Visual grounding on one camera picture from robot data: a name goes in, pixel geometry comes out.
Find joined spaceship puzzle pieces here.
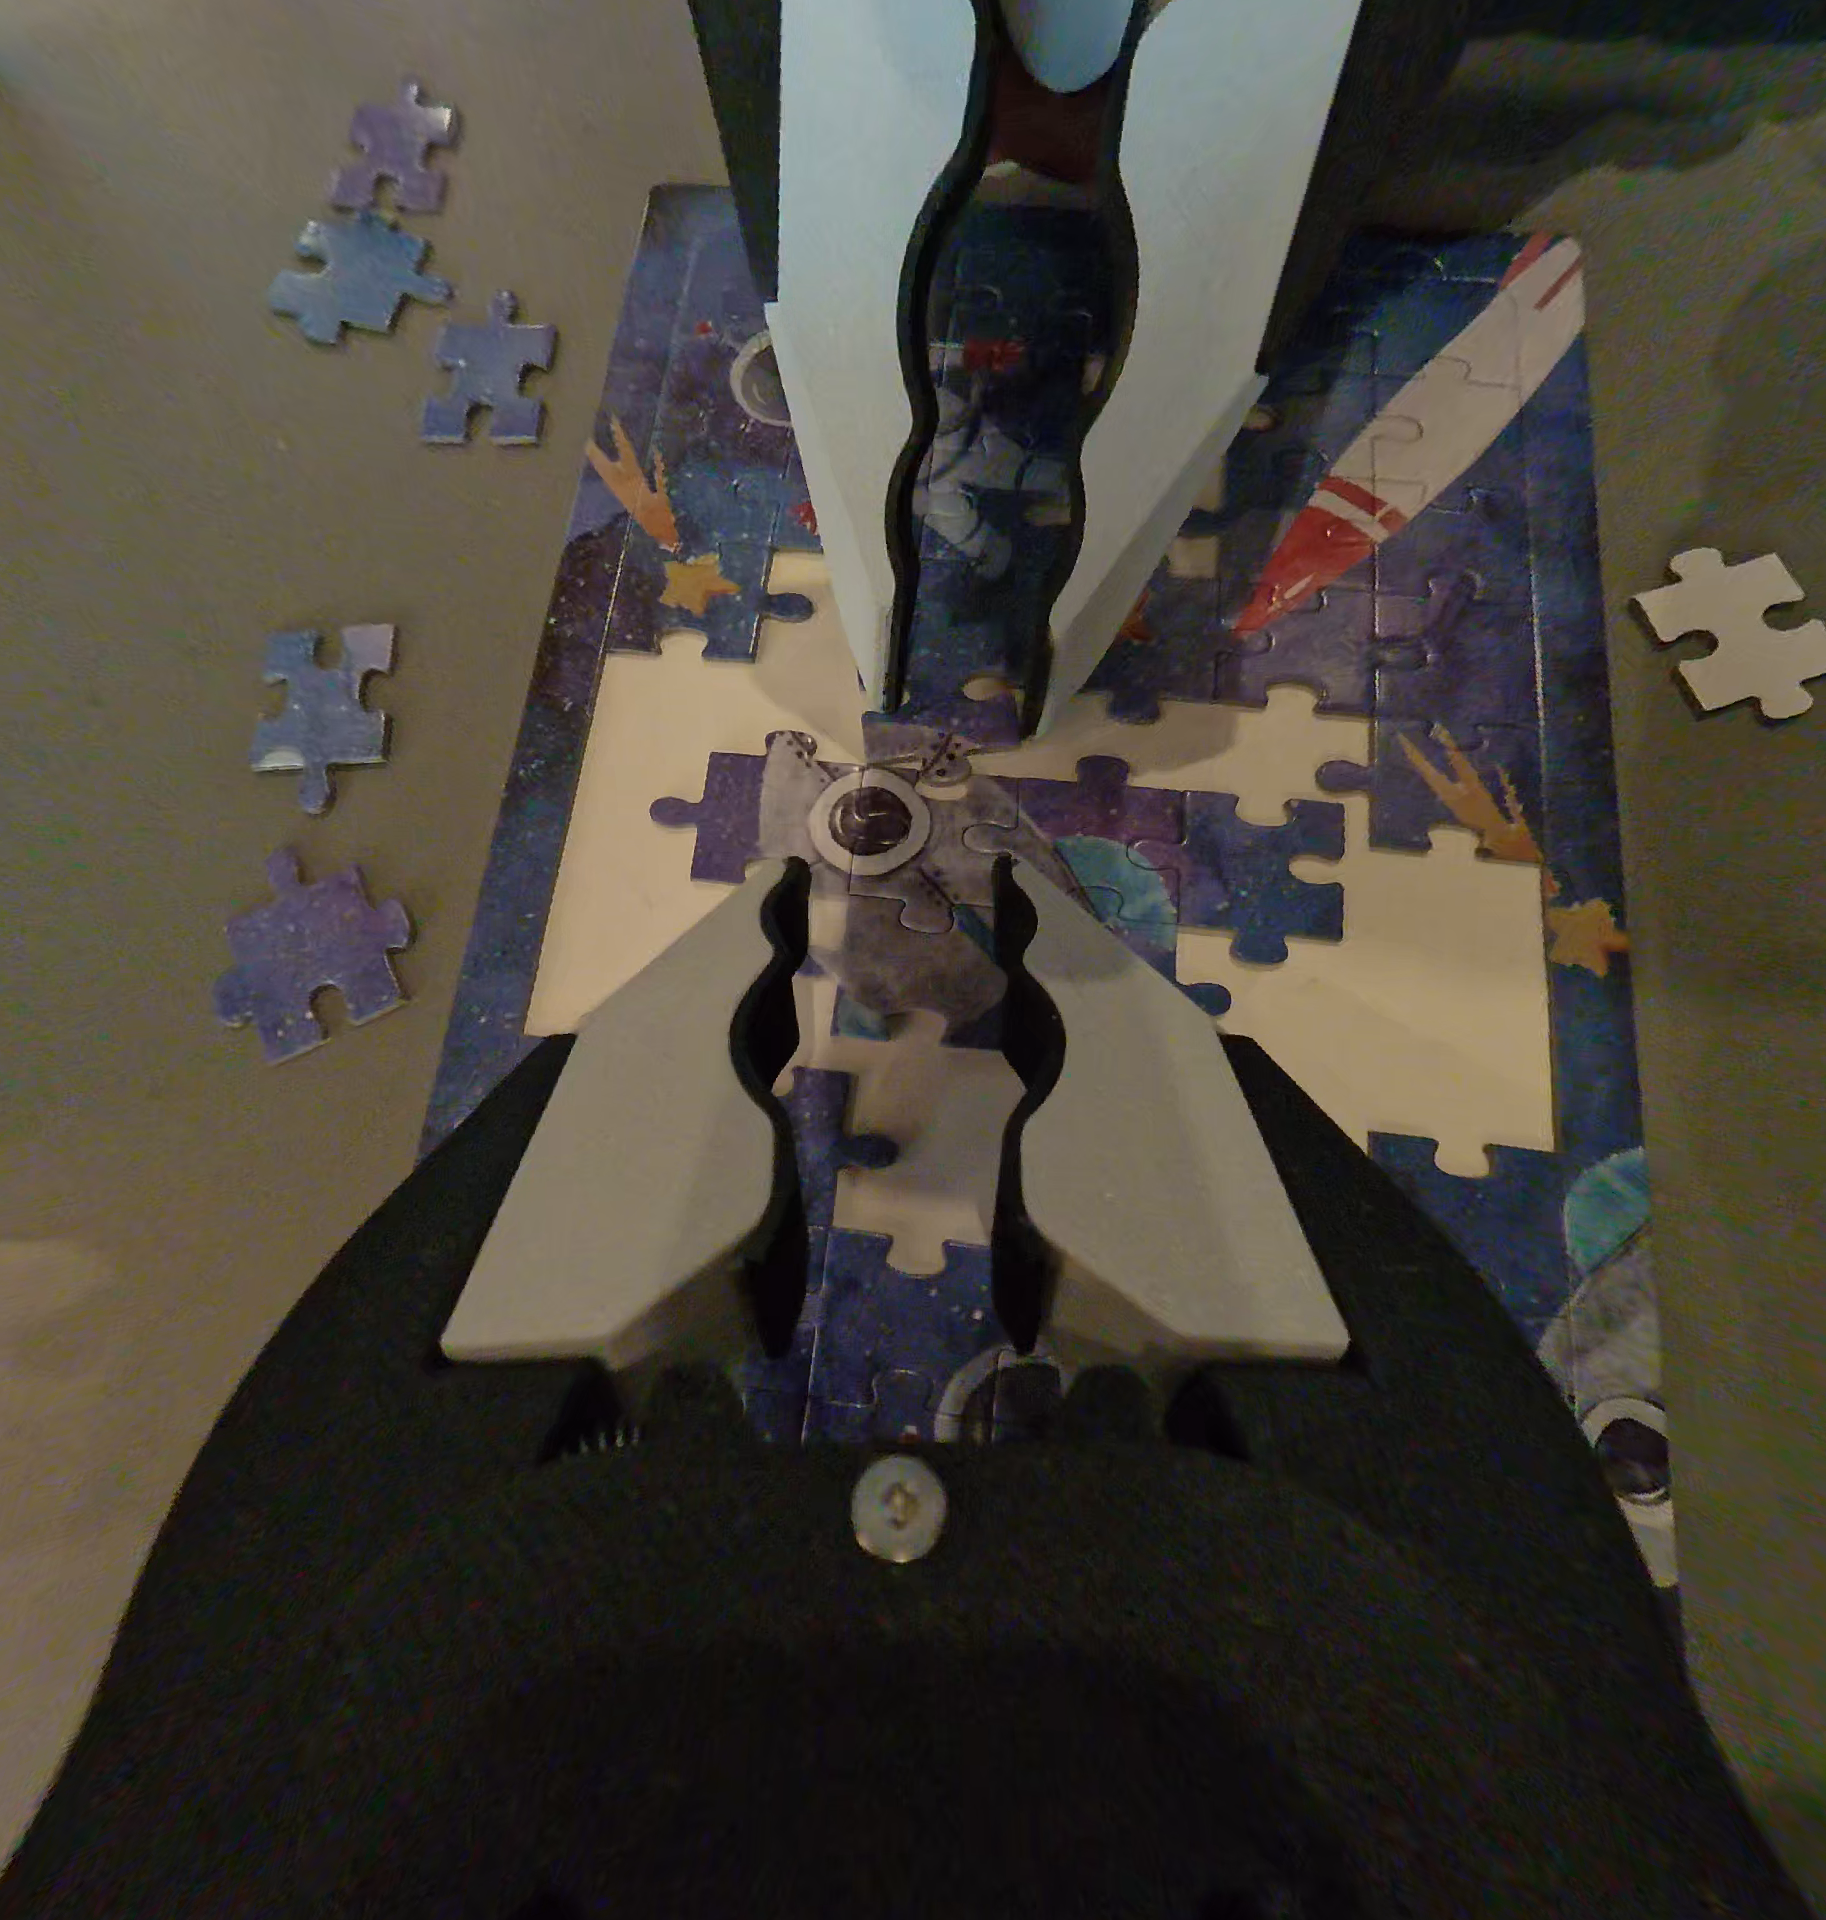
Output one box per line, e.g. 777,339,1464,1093
650,719,1351,1051

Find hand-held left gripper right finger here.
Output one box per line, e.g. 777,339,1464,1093
991,858,1352,1367

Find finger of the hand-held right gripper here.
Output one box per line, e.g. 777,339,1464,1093
765,0,994,718
1021,0,1368,741

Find light blue jigsaw puzzle piece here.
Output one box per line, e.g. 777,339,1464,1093
268,216,453,347

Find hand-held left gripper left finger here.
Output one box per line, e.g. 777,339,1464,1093
440,858,812,1367

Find white face-down puzzle piece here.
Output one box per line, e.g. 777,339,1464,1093
1631,548,1826,722

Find space jigsaw puzzle board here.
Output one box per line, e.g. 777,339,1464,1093
418,183,1684,1593

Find spaceship porthole puzzle piece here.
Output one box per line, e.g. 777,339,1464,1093
793,731,991,899

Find purple jigsaw puzzle piece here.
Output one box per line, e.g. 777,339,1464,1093
211,849,416,1065
329,82,462,218

